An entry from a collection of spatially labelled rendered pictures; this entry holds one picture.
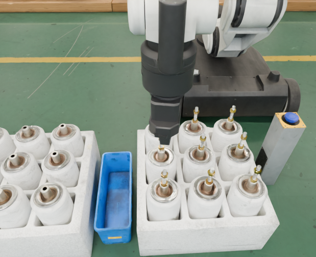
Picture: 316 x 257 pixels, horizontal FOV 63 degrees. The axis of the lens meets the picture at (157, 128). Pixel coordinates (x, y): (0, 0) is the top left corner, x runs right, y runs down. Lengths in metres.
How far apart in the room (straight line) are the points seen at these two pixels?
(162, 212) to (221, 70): 0.85
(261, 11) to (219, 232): 0.72
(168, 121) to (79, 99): 1.04
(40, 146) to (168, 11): 0.70
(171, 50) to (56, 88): 1.27
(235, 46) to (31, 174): 0.97
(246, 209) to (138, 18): 0.58
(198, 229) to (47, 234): 0.40
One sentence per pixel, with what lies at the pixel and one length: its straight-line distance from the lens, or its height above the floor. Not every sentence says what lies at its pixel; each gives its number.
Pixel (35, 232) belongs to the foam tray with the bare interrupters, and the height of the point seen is 0.18.
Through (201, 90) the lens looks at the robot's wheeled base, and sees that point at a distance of 1.14.
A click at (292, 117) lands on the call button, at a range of 0.89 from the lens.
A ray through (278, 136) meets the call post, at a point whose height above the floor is 0.27.
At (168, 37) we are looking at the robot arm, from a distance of 0.34.
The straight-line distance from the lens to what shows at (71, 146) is 0.89.
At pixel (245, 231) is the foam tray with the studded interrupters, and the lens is 0.81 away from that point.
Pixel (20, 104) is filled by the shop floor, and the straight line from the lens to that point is 1.54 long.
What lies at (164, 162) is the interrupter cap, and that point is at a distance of 0.76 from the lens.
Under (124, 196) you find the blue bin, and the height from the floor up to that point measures 0.00.
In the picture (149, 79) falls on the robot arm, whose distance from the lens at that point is 0.41.
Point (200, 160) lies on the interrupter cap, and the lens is 0.77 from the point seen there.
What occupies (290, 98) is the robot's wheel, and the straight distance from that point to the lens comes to 1.27.
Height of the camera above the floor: 0.85
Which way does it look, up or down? 44 degrees down
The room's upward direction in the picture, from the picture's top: straight up
